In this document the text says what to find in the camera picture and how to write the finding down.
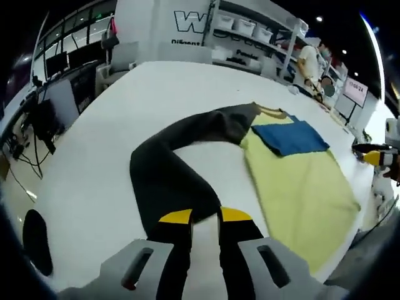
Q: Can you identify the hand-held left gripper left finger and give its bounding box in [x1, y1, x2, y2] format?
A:
[59, 209, 193, 300]

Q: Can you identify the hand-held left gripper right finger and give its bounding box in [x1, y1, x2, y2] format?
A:
[217, 206, 353, 300]

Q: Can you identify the yellow blue grey garment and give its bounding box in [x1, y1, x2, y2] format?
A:
[129, 101, 362, 273]

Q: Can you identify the pink timer screen on stand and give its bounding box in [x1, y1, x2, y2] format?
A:
[336, 76, 369, 126]

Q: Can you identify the black oval pad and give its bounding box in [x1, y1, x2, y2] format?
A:
[22, 209, 54, 278]

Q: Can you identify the grey metal shelf rack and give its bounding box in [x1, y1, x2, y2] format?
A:
[209, 0, 316, 85]

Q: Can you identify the black office chair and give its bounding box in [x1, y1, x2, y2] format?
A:
[29, 99, 66, 156]

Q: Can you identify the row of white storage bins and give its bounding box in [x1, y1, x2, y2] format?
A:
[217, 14, 276, 40]

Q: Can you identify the black desk panel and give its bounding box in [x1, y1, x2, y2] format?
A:
[70, 64, 99, 115]

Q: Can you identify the grey desk side panel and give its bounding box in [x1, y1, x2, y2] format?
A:
[43, 77, 81, 126]

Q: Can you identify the wide black monitor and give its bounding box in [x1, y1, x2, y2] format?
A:
[67, 46, 99, 68]

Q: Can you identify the white lettered pillar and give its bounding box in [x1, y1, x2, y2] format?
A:
[115, 0, 219, 68]

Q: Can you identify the small black monitor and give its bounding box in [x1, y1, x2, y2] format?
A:
[45, 51, 68, 76]

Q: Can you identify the grey hanging handbag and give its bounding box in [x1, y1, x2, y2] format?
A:
[101, 18, 121, 49]

